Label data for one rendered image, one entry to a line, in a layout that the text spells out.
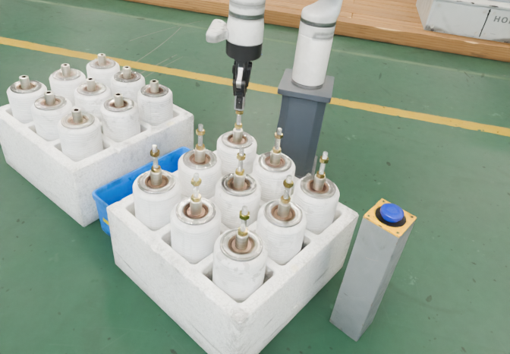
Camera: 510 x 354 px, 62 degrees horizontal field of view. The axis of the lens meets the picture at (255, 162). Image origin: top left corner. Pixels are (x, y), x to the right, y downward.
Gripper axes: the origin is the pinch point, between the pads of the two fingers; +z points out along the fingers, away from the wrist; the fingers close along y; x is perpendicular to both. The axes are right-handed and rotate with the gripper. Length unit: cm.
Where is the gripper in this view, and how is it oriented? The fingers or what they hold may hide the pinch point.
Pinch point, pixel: (240, 100)
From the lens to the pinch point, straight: 96.4
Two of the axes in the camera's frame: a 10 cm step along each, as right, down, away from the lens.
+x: -9.9, -1.3, 0.2
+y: 0.9, -5.8, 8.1
